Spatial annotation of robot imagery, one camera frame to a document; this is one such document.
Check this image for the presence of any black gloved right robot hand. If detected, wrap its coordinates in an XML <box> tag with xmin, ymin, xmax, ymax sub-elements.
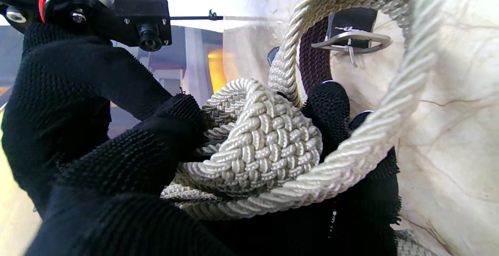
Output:
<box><xmin>1</xmin><ymin>22</ymin><xmax>203</xmax><ymax>217</ymax></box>

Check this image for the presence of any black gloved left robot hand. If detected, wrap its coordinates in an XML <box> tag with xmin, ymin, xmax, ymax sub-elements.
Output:
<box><xmin>24</xmin><ymin>80</ymin><xmax>402</xmax><ymax>256</ymax></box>

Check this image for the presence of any beige woven belt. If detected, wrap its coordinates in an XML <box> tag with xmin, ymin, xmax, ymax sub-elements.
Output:
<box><xmin>161</xmin><ymin>0</ymin><xmax>445</xmax><ymax>256</ymax></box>

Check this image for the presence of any dark brown woven belt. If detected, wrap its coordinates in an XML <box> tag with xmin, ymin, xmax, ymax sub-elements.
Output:
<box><xmin>298</xmin><ymin>7</ymin><xmax>392</xmax><ymax>95</ymax></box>

